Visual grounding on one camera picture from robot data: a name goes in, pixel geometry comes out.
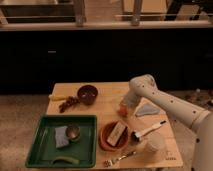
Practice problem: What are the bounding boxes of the blue sponge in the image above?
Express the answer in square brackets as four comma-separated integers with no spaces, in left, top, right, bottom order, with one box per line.
[55,126,69,148]

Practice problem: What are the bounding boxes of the green plastic tray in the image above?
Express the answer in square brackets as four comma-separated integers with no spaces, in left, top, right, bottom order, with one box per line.
[25,115,97,168]

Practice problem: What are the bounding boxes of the orange apple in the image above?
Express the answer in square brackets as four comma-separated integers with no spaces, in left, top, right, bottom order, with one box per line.
[118,103,128,117]

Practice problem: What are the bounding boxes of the silver fork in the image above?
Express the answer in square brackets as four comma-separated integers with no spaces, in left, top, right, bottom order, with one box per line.
[103,151,137,167]

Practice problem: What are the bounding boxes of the wooden block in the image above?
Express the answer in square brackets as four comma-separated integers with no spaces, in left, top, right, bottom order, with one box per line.
[107,122,128,147]

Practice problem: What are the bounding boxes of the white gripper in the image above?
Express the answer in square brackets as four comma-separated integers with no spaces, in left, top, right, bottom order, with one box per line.
[119,90,141,117]

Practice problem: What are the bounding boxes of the green pepper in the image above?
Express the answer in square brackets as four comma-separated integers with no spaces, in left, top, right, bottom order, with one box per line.
[52,156,80,164]

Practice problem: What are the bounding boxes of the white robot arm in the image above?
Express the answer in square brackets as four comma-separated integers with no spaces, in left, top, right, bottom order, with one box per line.
[121,74,213,171]

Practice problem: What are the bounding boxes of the purple bowl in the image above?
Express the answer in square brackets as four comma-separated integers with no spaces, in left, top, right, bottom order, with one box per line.
[77,85,98,105]

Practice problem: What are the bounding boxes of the orange bowl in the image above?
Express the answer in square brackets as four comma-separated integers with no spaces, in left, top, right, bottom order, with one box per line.
[99,121,129,152]

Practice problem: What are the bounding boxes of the grey blue cloth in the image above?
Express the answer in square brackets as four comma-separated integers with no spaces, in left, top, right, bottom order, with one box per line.
[135,103,160,117]

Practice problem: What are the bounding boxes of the small metal cup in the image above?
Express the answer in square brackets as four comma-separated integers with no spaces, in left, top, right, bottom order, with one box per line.
[65,125,80,142]

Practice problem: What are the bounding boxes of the wooden table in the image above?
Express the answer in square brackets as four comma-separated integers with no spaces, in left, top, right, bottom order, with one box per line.
[38,82,183,171]

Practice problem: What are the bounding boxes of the white handled brush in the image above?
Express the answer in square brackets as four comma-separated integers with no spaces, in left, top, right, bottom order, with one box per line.
[131,120,166,142]

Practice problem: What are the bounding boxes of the bunch of red grapes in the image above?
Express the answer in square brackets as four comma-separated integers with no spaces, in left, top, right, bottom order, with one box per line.
[59,96,80,113]

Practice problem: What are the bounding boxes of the yellow banana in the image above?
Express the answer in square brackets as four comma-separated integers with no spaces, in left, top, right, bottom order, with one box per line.
[48,94,68,101]

